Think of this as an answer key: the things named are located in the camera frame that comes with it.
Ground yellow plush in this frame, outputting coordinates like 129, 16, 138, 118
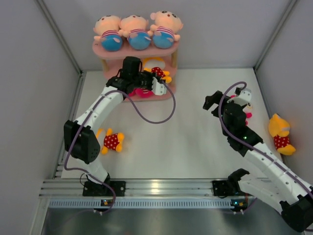
268, 114, 296, 156
142, 57, 172, 84

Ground boy doll blue shorts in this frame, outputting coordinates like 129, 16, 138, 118
119, 15, 151, 50
93, 15, 123, 51
149, 10, 183, 49

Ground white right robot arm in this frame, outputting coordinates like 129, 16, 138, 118
203, 91, 313, 232

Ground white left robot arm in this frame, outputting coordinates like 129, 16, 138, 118
64, 56, 165, 196

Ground pink three-tier wooden shelf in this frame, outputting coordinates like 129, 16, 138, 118
92, 42, 179, 93

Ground right pink striped plush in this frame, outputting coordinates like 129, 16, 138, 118
129, 88, 154, 98

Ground pink plush with glasses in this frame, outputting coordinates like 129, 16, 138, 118
230, 95, 252, 125

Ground yellow plush left table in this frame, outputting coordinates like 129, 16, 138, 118
96, 128, 125, 155

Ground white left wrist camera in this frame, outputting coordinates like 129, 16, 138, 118
152, 77, 167, 96

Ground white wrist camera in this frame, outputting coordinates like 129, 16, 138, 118
227, 88, 252, 106
152, 77, 167, 96

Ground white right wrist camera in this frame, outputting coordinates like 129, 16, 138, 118
227, 88, 252, 106

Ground aluminium front rail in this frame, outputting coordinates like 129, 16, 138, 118
39, 179, 252, 210

